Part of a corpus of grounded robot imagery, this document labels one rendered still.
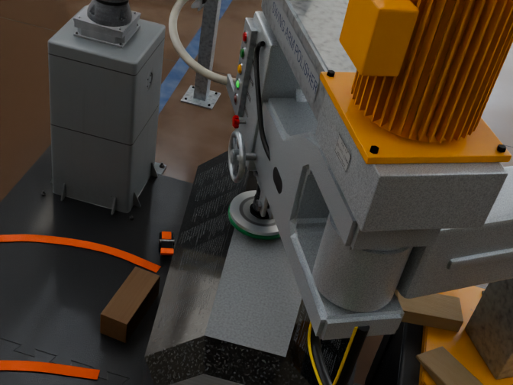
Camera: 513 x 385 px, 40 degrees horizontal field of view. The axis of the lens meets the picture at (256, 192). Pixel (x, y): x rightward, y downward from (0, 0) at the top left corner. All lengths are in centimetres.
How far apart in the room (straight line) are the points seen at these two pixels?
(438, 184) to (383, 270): 30
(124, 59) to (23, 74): 160
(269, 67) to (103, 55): 132
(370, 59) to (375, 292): 58
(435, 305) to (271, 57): 92
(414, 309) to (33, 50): 331
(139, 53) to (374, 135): 198
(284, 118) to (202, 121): 241
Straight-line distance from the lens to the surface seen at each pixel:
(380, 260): 148
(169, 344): 212
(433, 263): 158
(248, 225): 227
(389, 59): 117
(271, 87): 193
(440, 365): 215
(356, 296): 155
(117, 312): 294
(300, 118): 187
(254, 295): 214
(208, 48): 425
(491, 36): 120
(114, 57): 308
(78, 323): 306
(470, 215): 136
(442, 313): 225
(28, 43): 493
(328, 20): 169
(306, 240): 173
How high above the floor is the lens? 237
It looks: 39 degrees down
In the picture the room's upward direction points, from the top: 11 degrees clockwise
